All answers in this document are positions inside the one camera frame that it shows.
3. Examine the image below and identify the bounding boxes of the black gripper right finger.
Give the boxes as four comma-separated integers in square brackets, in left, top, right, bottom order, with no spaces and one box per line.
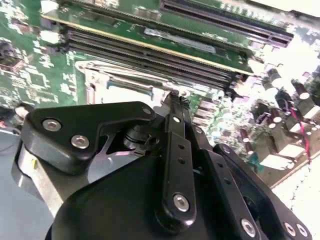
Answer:
[179,96,313,240]

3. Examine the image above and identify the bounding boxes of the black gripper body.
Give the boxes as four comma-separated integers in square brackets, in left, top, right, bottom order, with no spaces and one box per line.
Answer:
[11,123,266,240]

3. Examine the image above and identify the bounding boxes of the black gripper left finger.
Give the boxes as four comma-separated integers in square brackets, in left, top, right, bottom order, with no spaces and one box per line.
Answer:
[21,90,198,235]

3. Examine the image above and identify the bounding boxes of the silver square CPU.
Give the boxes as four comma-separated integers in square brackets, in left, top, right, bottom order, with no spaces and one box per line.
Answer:
[107,79,173,105]

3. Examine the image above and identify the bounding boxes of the metal wire locking lever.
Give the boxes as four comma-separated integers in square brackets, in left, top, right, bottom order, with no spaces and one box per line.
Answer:
[84,63,161,85]

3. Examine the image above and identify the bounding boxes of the metal socket cover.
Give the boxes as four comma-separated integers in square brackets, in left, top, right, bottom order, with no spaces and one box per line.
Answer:
[74,59,176,105]

